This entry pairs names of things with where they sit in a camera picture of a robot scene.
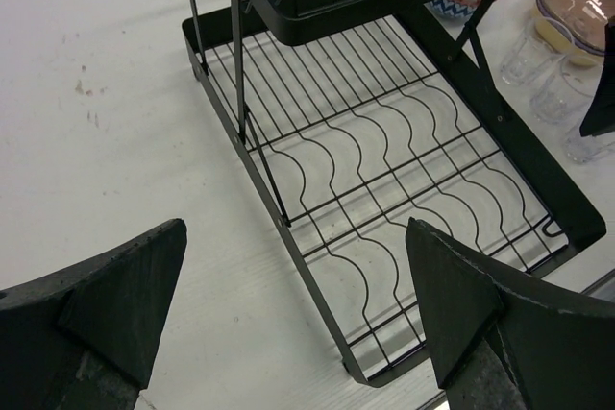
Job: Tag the clear drinking glass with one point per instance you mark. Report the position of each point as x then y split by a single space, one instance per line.
528 58
568 89
581 149

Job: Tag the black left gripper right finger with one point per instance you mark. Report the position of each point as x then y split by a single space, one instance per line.
460 294

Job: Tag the purple textured bowl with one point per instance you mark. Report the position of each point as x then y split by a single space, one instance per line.
580 31

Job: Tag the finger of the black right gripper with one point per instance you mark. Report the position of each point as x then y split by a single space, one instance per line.
599 119

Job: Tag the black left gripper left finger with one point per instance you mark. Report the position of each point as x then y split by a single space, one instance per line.
87 336

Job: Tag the orange patterned ceramic bowl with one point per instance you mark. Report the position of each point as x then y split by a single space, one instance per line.
459 10

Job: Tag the black wire dish rack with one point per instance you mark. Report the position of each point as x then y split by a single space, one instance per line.
352 116

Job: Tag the yellow textured bowl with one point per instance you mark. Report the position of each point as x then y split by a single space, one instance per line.
561 38

